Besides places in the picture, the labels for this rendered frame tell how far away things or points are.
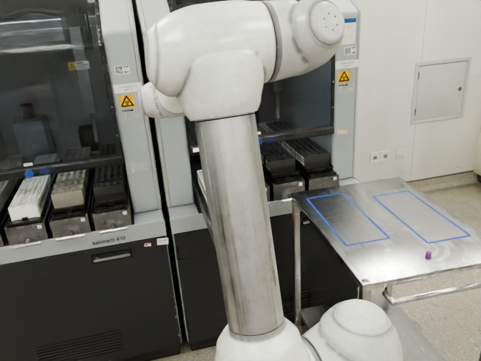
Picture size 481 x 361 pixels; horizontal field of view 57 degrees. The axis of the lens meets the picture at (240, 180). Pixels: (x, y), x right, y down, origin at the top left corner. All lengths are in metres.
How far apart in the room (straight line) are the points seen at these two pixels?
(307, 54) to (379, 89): 2.58
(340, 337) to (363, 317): 0.06
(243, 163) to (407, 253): 0.77
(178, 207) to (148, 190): 0.15
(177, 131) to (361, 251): 0.83
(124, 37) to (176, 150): 0.45
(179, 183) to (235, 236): 1.09
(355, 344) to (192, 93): 0.51
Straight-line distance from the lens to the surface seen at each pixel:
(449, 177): 3.89
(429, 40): 3.44
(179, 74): 0.67
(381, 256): 1.33
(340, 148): 1.95
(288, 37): 0.72
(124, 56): 1.66
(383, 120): 3.37
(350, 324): 0.85
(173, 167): 1.77
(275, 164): 1.84
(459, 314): 2.52
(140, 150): 1.73
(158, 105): 1.22
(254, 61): 0.69
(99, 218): 1.74
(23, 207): 1.79
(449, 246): 1.42
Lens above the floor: 1.53
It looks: 23 degrees down
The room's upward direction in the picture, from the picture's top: 4 degrees counter-clockwise
